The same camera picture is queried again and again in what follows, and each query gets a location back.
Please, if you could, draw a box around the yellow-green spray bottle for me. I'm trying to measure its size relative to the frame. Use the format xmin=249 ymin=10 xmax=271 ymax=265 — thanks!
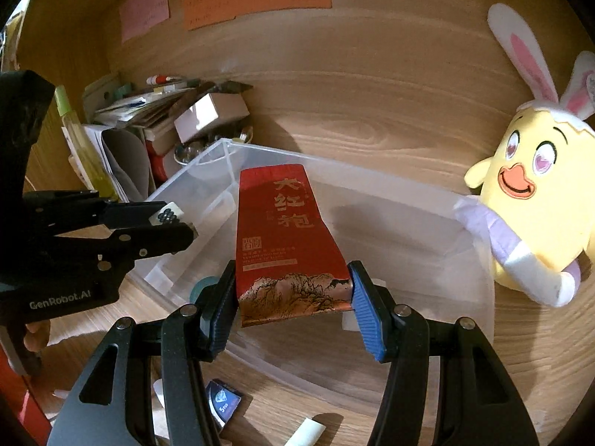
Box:
xmin=55 ymin=85 xmax=119 ymax=203

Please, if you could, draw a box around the teal tape roll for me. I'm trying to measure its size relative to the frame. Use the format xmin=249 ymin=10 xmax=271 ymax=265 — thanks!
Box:
xmin=192 ymin=276 xmax=221 ymax=307

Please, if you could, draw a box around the stack of papers and booklets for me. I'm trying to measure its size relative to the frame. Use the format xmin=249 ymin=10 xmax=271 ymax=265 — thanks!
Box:
xmin=84 ymin=72 xmax=200 ymax=128

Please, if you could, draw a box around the pink paper note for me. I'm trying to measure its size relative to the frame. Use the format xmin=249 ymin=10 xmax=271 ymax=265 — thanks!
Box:
xmin=118 ymin=0 xmax=170 ymax=42

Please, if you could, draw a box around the clear plastic storage bin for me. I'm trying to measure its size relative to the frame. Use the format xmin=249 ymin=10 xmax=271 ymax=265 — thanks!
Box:
xmin=128 ymin=138 xmax=497 ymax=412

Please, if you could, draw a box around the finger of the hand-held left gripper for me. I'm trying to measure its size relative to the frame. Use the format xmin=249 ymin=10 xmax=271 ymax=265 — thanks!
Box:
xmin=109 ymin=220 xmax=200 ymax=261
xmin=100 ymin=199 xmax=187 ymax=229

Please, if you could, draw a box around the white cardboard box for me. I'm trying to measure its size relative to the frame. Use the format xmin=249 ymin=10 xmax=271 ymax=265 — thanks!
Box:
xmin=174 ymin=93 xmax=250 ymax=145

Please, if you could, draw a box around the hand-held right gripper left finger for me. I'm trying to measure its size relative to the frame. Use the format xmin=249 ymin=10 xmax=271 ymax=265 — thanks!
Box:
xmin=46 ymin=260 xmax=240 ymax=446

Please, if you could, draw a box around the small blue packet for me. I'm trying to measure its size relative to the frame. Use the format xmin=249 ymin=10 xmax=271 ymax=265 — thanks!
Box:
xmin=205 ymin=378 xmax=245 ymax=430

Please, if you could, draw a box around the yellow plush chick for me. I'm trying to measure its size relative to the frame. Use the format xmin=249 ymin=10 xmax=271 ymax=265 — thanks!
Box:
xmin=453 ymin=2 xmax=595 ymax=308

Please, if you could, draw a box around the red white container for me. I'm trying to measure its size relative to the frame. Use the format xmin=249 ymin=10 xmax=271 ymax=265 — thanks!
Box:
xmin=151 ymin=142 xmax=175 ymax=182

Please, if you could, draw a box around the red tea packet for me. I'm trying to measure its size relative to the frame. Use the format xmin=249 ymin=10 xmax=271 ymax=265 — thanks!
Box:
xmin=235 ymin=164 xmax=354 ymax=328

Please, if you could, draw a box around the person's red clothing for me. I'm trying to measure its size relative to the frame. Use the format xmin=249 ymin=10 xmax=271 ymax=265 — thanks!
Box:
xmin=0 ymin=348 xmax=52 ymax=446

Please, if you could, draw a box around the dark small box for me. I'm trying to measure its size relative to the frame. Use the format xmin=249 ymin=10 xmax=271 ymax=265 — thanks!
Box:
xmin=200 ymin=81 xmax=254 ymax=97

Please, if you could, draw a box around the small round bowl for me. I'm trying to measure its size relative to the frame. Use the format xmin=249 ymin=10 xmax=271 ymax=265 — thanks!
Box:
xmin=174 ymin=142 xmax=215 ymax=165

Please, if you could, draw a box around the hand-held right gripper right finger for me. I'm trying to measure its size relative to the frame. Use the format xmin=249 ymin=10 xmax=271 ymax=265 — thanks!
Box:
xmin=348 ymin=260 xmax=540 ymax=446

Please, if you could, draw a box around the white mahjong tile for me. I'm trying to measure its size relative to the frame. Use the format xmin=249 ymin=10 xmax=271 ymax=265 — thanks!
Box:
xmin=149 ymin=201 xmax=180 ymax=225

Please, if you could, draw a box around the white paper roll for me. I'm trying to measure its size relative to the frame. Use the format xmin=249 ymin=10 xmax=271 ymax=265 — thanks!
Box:
xmin=287 ymin=418 xmax=326 ymax=446

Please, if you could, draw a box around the person's left hand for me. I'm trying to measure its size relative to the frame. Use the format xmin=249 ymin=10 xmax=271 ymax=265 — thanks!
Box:
xmin=23 ymin=321 xmax=51 ymax=354

